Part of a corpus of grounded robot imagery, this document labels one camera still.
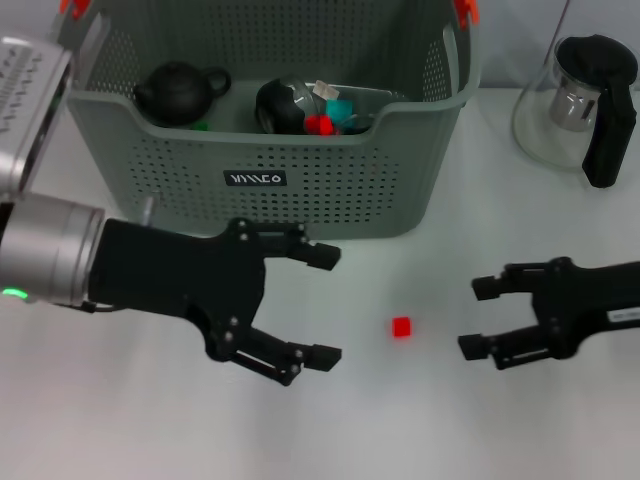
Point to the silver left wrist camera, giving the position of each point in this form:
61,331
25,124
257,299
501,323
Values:
25,110

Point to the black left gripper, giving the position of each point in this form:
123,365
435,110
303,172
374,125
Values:
175,280

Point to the small red toy brick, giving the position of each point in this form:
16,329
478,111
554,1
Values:
401,327

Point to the long orange-red toy brick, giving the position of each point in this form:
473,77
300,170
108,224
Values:
320,125

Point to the black clay teapot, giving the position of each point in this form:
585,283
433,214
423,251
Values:
175,95

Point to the white toy brick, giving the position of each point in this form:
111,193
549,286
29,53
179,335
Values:
326,92

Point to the teal toy brick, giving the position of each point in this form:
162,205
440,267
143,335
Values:
339,109

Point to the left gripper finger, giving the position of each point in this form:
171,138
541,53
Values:
320,356

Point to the grey perforated storage bin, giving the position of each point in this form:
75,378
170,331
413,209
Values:
200,165

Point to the green toy brick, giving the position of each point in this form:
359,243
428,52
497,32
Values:
201,126

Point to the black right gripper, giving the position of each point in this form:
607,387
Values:
590,305

